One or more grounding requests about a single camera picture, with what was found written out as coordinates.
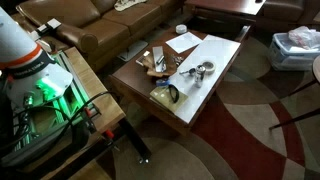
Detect blue tape roll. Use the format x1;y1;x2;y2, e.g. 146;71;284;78
156;79;170;86

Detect brown leather sofa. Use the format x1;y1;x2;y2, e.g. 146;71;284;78
17;0;185;71

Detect olive green notebook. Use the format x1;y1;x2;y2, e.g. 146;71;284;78
150;85;188;113

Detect masking tape roll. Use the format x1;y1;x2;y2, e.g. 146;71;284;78
202;61;216;75

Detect dark wooden coffee table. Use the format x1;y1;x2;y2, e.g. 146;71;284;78
110;26;251;135

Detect keys with black fob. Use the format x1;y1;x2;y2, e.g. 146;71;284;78
179;68;196;76

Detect white plastic bag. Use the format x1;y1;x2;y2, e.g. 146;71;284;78
288;26;320;50

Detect grey laptop on floor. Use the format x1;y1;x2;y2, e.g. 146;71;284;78
118;40;148;62

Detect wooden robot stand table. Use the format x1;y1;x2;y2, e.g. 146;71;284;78
25;47;151;180

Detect shiny metal can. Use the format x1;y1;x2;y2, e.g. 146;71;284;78
195;65;206;88

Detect red clamp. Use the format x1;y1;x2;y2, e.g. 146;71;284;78
83;107;115;147

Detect dark wooden side table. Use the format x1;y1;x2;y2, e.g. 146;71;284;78
185;0;266;24

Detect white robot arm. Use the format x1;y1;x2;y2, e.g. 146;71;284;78
0;8;73;108

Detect white paper sheet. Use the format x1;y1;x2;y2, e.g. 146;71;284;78
166;32;202;53

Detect clear plastic storage bin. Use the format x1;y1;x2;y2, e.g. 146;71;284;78
268;33;320;71

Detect white board on table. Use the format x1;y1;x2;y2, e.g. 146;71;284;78
170;35;240;124

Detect small white card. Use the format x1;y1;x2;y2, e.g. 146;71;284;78
136;51;150;67

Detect white round container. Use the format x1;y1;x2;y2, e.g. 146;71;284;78
175;24;187;34

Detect black cable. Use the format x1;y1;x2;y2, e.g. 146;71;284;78
0;90;120;154

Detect white cloth on sofa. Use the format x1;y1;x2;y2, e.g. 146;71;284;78
114;0;147;12

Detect metal cylinder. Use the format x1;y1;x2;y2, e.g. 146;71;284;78
156;55;164;65

